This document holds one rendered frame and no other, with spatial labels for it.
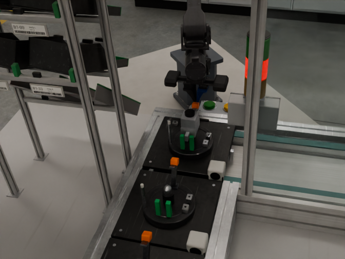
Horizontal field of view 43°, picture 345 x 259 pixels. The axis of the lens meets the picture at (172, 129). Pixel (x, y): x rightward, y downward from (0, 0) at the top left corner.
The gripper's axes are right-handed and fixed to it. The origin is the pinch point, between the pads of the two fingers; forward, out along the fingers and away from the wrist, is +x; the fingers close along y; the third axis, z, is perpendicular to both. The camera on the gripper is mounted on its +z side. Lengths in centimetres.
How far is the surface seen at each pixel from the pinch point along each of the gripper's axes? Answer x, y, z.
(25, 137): 23, 63, -6
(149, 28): 114, 105, 252
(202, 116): 13.2, -0.3, 6.1
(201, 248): 9.3, -11.4, -47.6
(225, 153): 11.4, -11.0, -12.2
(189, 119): 0.0, -0.6, -12.3
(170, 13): 115, 93, 287
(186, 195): 9.2, -4.1, -32.4
